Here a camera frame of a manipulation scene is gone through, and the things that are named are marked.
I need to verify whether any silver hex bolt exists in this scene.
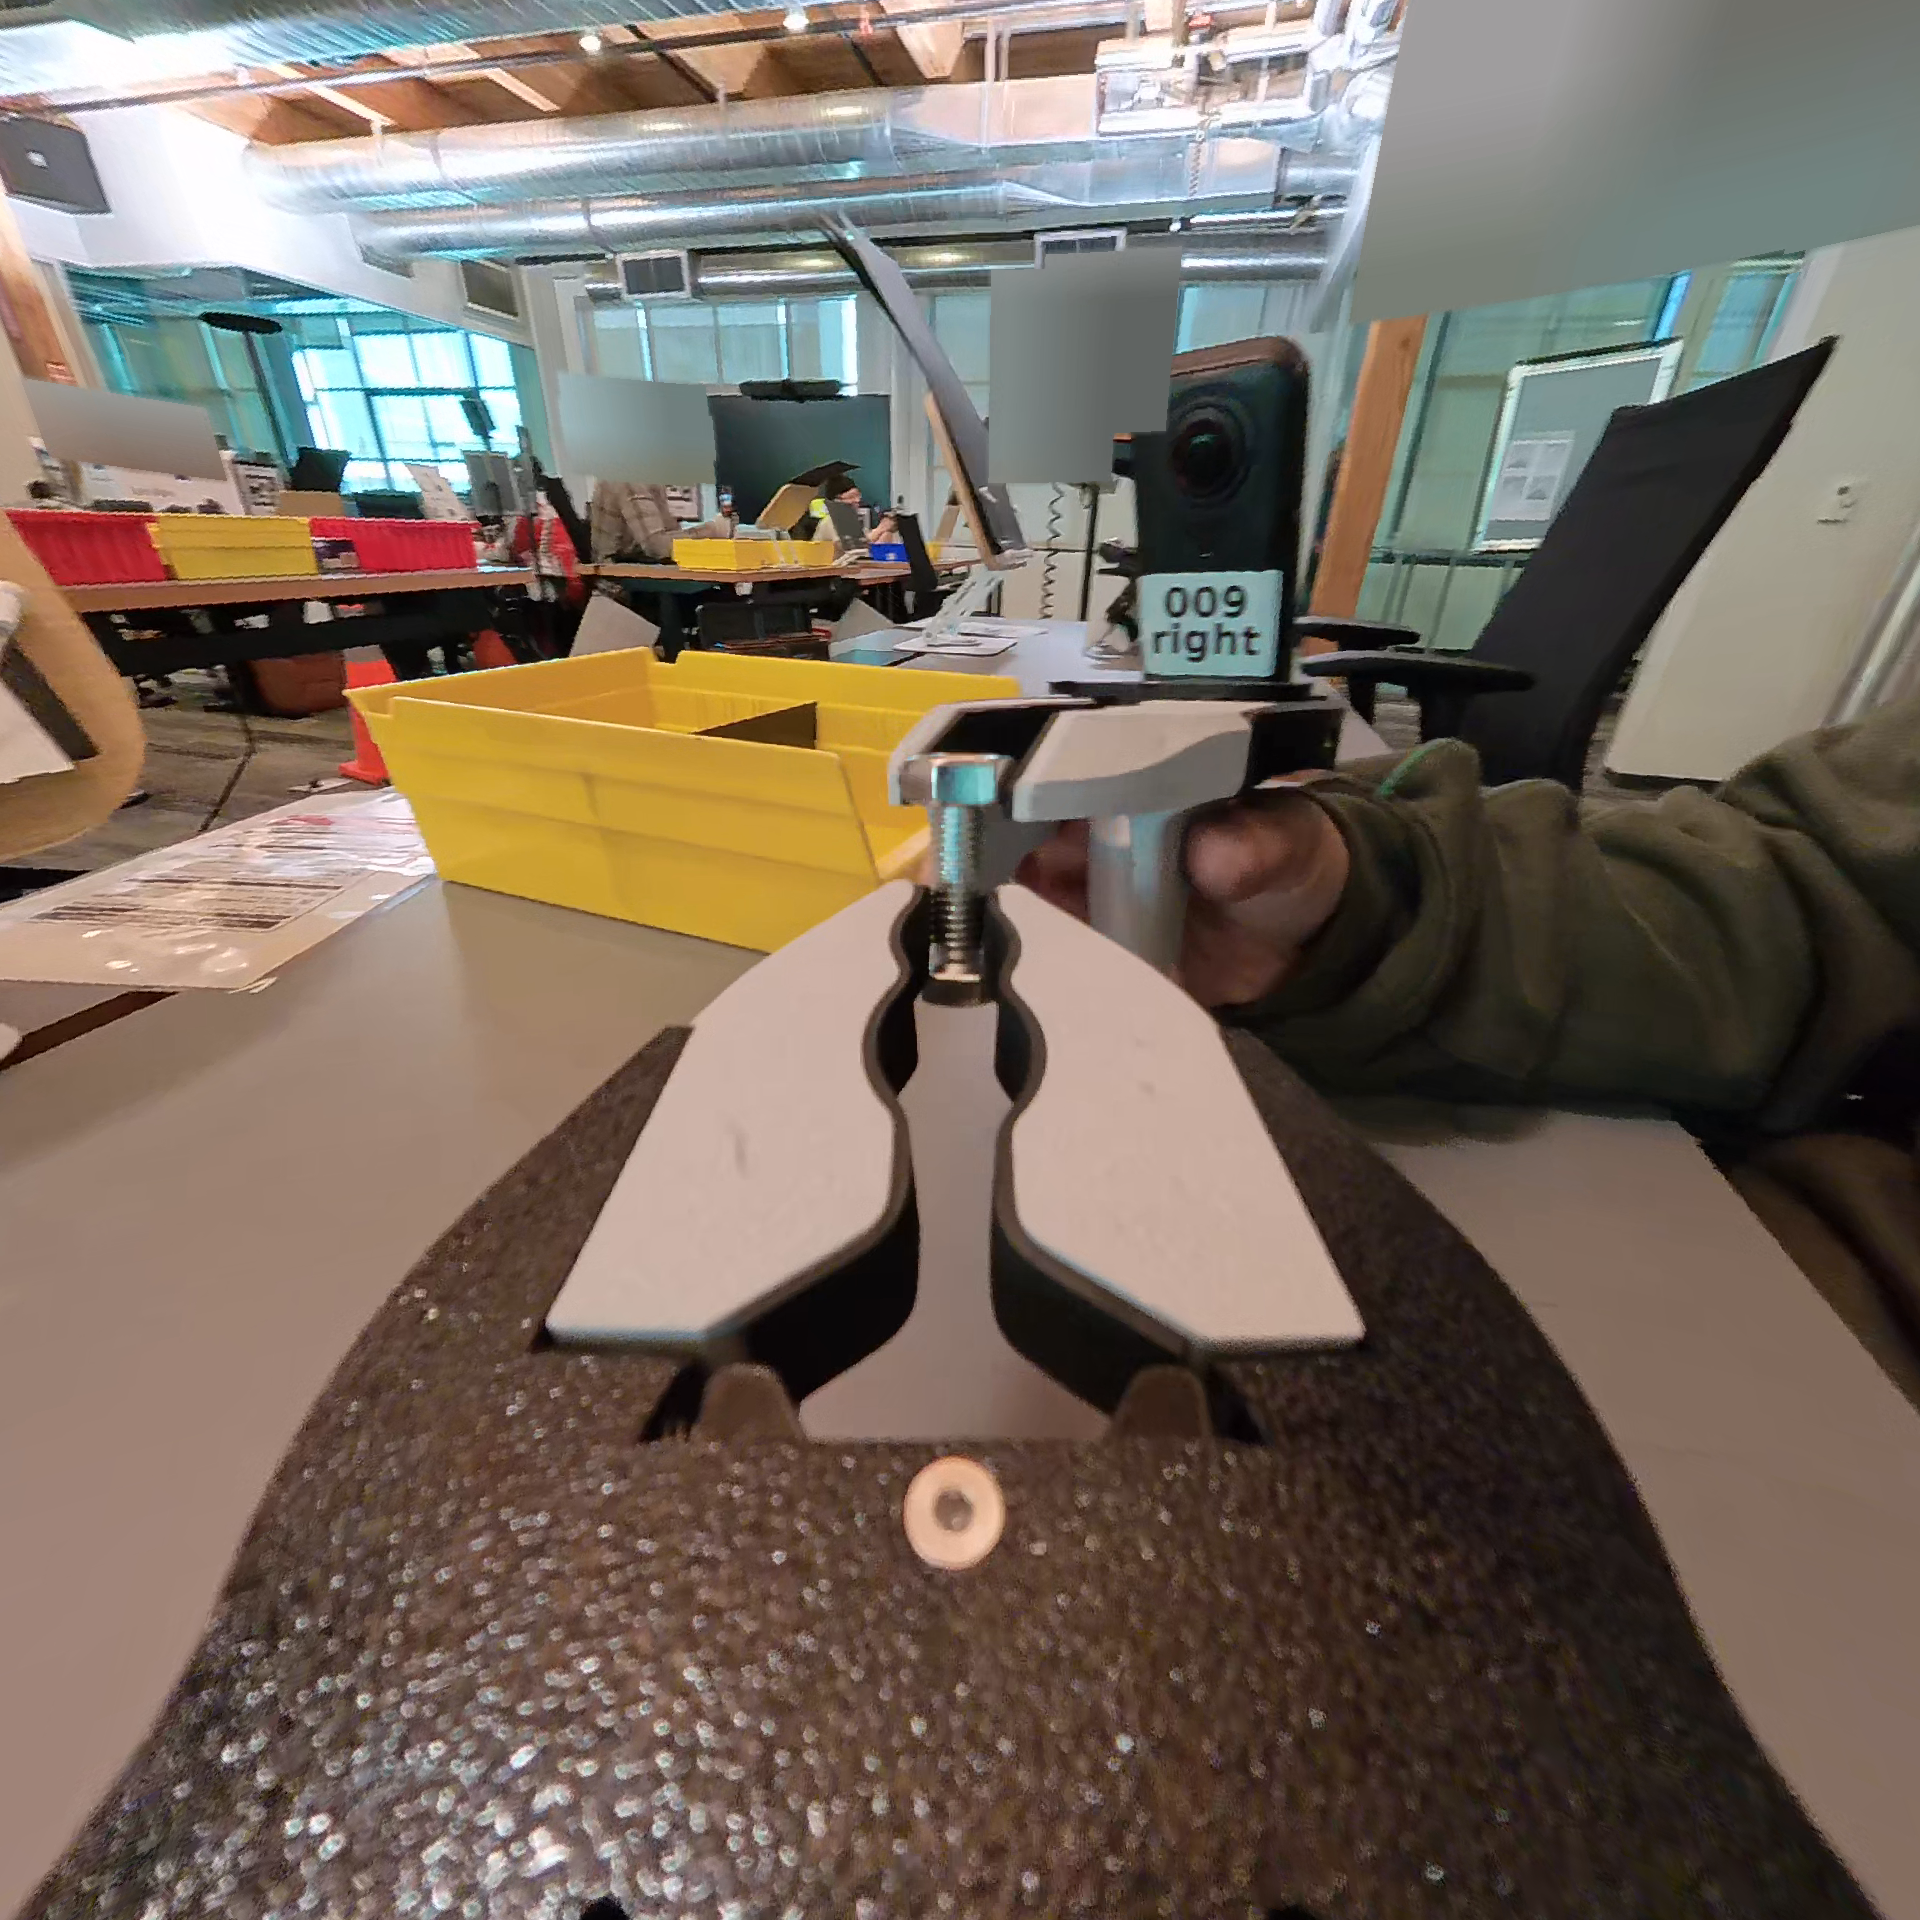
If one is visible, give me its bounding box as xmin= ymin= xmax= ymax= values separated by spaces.
xmin=924 ymin=810 xmax=997 ymax=1008

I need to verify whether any person's dark olive clothing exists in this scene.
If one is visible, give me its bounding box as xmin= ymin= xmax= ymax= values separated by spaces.
xmin=1724 ymin=1116 xmax=1920 ymax=1398

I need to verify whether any grey desk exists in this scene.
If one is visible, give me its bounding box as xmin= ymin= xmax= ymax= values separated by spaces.
xmin=0 ymin=614 xmax=1920 ymax=1920

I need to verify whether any black display screen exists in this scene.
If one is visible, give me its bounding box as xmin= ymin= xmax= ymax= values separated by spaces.
xmin=709 ymin=393 xmax=895 ymax=521

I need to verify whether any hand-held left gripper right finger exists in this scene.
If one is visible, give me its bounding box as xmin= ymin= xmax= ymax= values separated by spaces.
xmin=990 ymin=884 xmax=1371 ymax=1416

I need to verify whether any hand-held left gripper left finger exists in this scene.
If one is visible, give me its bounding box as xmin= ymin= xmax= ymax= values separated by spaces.
xmin=543 ymin=883 xmax=924 ymax=1406

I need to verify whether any black-backed document stand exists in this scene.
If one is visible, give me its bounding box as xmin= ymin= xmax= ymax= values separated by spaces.
xmin=817 ymin=211 xmax=1038 ymax=662

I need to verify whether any long wooden work table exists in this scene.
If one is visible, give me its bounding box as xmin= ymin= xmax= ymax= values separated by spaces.
xmin=44 ymin=566 xmax=543 ymax=708

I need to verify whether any long red storage bin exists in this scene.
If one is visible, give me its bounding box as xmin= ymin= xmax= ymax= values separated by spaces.
xmin=310 ymin=516 xmax=481 ymax=576

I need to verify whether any laminated printed sheet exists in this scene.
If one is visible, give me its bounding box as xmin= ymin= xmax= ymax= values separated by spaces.
xmin=0 ymin=791 xmax=439 ymax=996

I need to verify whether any yellow plastic bin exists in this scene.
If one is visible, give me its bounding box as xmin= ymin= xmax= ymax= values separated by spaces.
xmin=345 ymin=649 xmax=1027 ymax=959

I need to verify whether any wooden document holder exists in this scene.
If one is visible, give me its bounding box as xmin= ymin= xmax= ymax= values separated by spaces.
xmin=0 ymin=516 xmax=150 ymax=865

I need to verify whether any wooden post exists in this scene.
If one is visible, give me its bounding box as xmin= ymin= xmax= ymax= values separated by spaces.
xmin=1312 ymin=314 xmax=1431 ymax=649

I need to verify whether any person's right forearm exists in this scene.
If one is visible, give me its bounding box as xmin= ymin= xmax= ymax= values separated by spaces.
xmin=1226 ymin=703 xmax=1920 ymax=1150

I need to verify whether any orange traffic cone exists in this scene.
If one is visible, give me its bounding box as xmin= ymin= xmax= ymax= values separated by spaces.
xmin=336 ymin=644 xmax=396 ymax=787

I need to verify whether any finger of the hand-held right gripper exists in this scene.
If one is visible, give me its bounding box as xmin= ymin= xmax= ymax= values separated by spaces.
xmin=888 ymin=703 xmax=1061 ymax=820
xmin=1009 ymin=703 xmax=1256 ymax=985

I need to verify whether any grey notice board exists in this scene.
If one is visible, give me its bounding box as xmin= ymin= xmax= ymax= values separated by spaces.
xmin=1470 ymin=337 xmax=1687 ymax=558

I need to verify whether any short red storage bin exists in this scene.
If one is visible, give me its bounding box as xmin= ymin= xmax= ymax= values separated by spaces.
xmin=6 ymin=506 xmax=169 ymax=588

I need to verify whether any person's right hand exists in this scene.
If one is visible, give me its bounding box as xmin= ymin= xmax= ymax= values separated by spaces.
xmin=1027 ymin=780 xmax=1349 ymax=1011

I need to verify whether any black office chair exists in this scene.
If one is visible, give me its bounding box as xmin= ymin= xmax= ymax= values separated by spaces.
xmin=1293 ymin=337 xmax=1840 ymax=799

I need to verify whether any small yellow storage bin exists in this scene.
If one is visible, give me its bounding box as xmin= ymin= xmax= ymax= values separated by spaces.
xmin=150 ymin=513 xmax=325 ymax=583

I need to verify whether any black wall speaker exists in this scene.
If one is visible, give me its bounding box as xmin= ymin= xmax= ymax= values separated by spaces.
xmin=0 ymin=113 xmax=114 ymax=213

